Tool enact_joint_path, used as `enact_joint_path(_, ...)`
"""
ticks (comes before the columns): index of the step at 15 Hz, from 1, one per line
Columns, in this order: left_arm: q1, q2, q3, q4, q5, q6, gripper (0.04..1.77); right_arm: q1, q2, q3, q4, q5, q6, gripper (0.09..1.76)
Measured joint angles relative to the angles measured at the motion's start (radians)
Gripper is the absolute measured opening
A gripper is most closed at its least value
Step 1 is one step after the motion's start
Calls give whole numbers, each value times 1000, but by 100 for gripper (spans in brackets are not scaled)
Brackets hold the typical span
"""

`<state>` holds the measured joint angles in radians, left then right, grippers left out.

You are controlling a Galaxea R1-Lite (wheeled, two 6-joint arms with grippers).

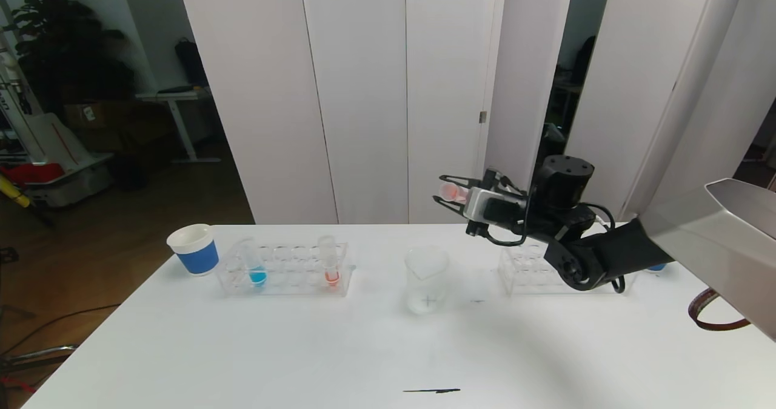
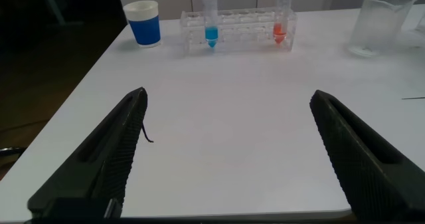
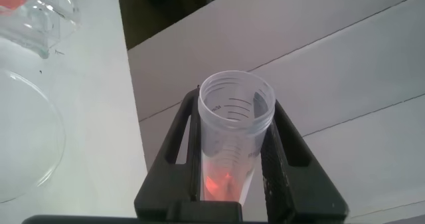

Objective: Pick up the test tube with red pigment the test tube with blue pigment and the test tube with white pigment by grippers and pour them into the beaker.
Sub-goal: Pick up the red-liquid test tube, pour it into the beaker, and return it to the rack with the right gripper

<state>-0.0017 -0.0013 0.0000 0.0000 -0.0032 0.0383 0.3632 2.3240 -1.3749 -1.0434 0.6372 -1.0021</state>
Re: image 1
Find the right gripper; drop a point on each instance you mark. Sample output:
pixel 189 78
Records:
pixel 474 205

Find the red pigment test tube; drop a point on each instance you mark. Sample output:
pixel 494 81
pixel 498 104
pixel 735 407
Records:
pixel 331 277
pixel 451 191

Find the blue pigment test tube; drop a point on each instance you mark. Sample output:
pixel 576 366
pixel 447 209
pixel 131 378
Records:
pixel 257 276

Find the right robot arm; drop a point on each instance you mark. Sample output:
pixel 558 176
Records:
pixel 727 227

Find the clear glass beaker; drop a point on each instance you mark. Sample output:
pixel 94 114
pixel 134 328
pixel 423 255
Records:
pixel 427 291

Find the clear acrylic tube rack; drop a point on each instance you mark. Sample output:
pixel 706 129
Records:
pixel 288 285
pixel 521 277

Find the white folding partition screen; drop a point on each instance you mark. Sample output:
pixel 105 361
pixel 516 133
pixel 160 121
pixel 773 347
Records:
pixel 636 94
pixel 364 94

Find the blue white paper cup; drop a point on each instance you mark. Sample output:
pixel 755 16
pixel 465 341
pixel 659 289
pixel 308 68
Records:
pixel 656 268
pixel 195 256

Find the black bag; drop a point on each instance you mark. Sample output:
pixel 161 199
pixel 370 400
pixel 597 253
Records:
pixel 191 62

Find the white standing desk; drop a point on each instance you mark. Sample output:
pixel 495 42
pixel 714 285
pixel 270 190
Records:
pixel 174 97

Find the brown cardboard box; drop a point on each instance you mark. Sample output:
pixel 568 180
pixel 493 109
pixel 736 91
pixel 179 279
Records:
pixel 99 117

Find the grey crate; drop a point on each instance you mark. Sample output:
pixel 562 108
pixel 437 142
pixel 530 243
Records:
pixel 71 185

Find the white board with red line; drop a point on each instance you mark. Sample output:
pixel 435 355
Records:
pixel 50 141

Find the dark green potted plant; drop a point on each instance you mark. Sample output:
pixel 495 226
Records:
pixel 60 51

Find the red box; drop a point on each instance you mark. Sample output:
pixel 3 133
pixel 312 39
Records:
pixel 29 173

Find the yellow tool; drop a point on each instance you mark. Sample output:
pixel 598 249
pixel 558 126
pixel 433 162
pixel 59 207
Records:
pixel 15 192

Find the metal floor leg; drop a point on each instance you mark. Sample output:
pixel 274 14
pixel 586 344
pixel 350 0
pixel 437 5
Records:
pixel 36 357

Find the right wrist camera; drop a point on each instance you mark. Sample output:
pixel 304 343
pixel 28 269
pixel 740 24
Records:
pixel 488 206

